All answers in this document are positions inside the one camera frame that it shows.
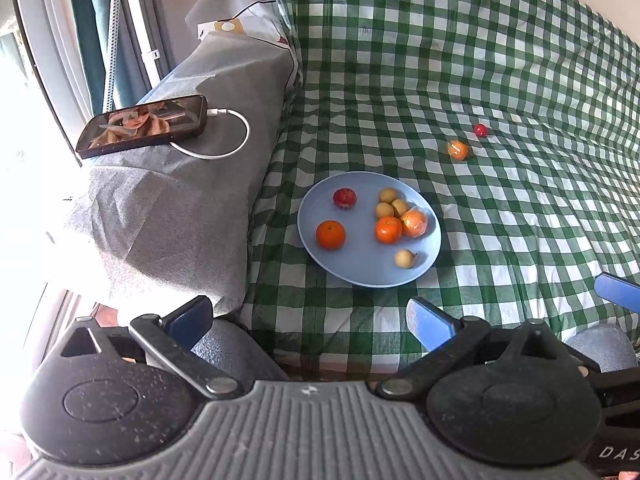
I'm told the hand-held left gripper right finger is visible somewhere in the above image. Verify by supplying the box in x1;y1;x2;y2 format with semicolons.
375;296;603;402

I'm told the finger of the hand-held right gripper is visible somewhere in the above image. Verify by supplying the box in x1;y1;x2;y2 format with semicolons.
594;272;640;313

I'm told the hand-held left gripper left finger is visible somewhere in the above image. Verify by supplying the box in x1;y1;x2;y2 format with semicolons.
59;295;246;401

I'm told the light blue plate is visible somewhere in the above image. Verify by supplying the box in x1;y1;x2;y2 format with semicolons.
297;171;443;289

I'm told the large orange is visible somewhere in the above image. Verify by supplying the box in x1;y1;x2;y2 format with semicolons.
401;209;431;239

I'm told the bare orange tangerine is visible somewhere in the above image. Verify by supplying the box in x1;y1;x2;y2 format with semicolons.
374;216;404;245
315;220;347;251

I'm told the grey cushion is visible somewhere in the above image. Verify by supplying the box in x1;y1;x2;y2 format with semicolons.
47;30;300;317

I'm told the black smartphone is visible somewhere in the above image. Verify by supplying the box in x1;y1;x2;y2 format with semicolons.
75;94;208;160

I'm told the green checkered cloth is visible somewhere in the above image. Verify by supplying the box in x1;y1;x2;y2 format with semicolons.
239;0;640;376

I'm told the grey-blue curtain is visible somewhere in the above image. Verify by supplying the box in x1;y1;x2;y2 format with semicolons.
67;0;151;113

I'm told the white printed cloth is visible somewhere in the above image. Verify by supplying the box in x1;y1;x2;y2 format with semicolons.
185;0;303;91

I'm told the white charging cable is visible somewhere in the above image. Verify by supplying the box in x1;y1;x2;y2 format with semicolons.
170;108;251;161

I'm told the spotted grey strap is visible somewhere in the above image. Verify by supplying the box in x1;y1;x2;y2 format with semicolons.
102;0;125;113

